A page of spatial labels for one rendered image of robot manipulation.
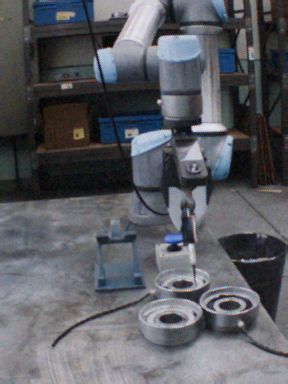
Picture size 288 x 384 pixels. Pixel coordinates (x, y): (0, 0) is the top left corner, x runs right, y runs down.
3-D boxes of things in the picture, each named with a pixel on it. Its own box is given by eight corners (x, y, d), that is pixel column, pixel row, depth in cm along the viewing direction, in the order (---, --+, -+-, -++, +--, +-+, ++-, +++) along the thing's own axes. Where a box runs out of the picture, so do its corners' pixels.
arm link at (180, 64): (201, 35, 95) (197, 34, 87) (204, 91, 98) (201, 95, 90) (160, 36, 97) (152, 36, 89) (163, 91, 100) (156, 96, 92)
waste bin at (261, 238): (290, 342, 216) (299, 255, 205) (218, 355, 213) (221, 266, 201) (267, 309, 249) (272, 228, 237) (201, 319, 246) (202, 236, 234)
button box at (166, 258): (194, 273, 110) (194, 251, 109) (161, 276, 109) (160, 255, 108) (187, 258, 118) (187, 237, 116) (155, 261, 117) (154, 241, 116)
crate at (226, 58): (224, 71, 469) (223, 48, 463) (236, 74, 433) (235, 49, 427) (169, 73, 464) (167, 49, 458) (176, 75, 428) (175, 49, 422)
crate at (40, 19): (92, 24, 445) (91, 1, 439) (95, 21, 409) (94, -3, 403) (34, 29, 437) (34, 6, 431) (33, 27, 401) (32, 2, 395)
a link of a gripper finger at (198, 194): (204, 219, 105) (199, 174, 103) (210, 230, 100) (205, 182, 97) (189, 222, 105) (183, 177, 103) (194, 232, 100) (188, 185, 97)
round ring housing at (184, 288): (203, 283, 105) (203, 264, 104) (215, 306, 95) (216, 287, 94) (151, 288, 104) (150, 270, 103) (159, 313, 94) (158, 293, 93)
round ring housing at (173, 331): (148, 353, 81) (147, 332, 80) (134, 323, 91) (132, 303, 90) (210, 341, 83) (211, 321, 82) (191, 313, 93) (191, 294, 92)
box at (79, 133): (99, 146, 435) (96, 101, 424) (40, 152, 425) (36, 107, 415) (93, 138, 473) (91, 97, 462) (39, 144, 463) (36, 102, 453)
